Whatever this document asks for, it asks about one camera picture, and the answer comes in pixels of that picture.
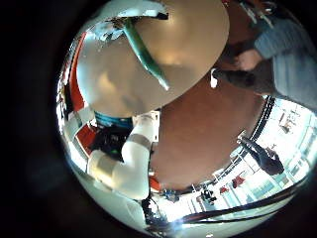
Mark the teal ribbed panel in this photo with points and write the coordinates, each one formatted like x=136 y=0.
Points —
x=112 y=121

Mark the black electronics box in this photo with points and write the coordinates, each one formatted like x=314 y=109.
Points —
x=107 y=140

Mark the red chair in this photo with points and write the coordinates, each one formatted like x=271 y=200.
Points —
x=224 y=189
x=237 y=181

